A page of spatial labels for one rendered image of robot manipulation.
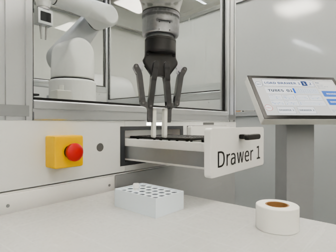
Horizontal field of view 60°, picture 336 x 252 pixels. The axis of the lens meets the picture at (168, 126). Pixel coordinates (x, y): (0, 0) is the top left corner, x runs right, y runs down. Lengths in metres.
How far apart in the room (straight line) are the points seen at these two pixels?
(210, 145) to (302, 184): 1.13
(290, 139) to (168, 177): 0.84
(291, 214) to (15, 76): 0.59
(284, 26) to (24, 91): 2.20
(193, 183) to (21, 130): 0.66
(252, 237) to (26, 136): 0.49
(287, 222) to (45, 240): 0.38
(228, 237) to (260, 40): 2.29
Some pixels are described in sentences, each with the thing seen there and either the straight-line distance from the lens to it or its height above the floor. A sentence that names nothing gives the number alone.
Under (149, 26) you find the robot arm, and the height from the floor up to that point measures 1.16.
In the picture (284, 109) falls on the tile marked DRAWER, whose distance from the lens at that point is 1.55.
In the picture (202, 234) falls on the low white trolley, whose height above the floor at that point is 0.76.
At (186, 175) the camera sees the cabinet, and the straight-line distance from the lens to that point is 1.08.
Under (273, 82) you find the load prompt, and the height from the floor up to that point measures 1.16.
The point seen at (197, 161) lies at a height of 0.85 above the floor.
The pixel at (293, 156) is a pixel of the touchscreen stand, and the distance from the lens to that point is 1.67.
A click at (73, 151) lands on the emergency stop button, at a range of 0.66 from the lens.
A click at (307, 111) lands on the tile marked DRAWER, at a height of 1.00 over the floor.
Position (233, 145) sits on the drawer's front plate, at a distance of 0.73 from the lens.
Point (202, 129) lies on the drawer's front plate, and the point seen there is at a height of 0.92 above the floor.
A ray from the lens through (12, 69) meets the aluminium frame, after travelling 0.69.
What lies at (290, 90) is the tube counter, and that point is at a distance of 1.68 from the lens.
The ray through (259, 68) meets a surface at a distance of 2.62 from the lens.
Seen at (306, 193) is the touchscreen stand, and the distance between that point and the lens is 1.74.
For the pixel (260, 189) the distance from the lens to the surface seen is 2.64.
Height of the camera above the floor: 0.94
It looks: 1 degrees down
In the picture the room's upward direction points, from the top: straight up
